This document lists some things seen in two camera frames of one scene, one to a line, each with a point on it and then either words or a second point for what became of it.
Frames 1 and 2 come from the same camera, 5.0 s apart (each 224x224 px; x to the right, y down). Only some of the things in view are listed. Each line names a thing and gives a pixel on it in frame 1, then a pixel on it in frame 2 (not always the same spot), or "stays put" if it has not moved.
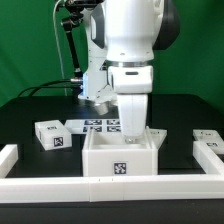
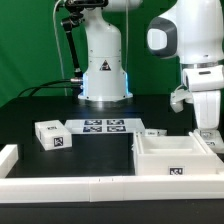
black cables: [71, 82] stays put
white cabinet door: [156, 137] stays put
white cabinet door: [212, 137] stays put
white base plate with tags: [77, 126] stays put
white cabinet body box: [109, 154] to [175, 155]
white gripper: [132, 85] to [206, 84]
